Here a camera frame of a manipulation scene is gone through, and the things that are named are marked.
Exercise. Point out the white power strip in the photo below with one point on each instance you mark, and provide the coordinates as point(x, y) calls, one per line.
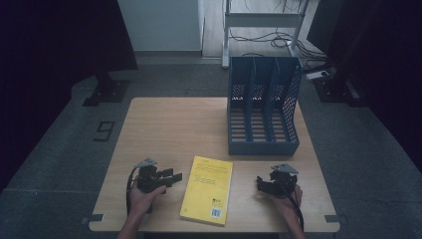
point(316, 75)

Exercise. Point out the person's right hand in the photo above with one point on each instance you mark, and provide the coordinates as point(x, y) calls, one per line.
point(287, 204)

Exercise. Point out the yellow book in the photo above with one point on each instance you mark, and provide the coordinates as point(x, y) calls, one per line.
point(207, 191)

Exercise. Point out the black stand base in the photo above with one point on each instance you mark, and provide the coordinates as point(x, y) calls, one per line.
point(335, 91)
point(107, 93)

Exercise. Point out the white metal desk frame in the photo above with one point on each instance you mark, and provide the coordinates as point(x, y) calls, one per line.
point(262, 20)

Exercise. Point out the dark curtain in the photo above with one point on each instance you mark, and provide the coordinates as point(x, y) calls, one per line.
point(49, 66)
point(381, 66)

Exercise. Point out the blue file rack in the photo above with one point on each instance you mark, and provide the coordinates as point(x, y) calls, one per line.
point(263, 147)

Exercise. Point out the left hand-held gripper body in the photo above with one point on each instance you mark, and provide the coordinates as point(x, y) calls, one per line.
point(147, 181)

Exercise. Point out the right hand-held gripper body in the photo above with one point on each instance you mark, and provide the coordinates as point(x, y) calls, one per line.
point(285, 182)

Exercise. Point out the person's left hand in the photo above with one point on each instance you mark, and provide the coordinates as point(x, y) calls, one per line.
point(141, 200)

